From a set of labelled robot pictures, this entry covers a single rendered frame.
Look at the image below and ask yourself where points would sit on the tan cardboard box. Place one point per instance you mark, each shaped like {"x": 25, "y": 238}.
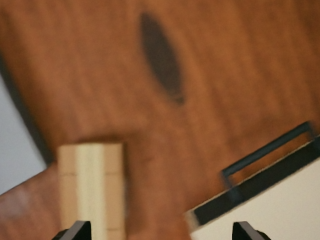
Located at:
{"x": 90, "y": 187}

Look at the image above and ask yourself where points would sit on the grey square sheet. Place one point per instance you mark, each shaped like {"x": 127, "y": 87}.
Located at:
{"x": 19, "y": 157}

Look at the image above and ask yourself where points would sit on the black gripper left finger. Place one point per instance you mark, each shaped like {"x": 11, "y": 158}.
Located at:
{"x": 80, "y": 230}

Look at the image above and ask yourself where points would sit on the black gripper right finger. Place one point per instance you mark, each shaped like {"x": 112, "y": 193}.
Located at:
{"x": 242, "y": 230}

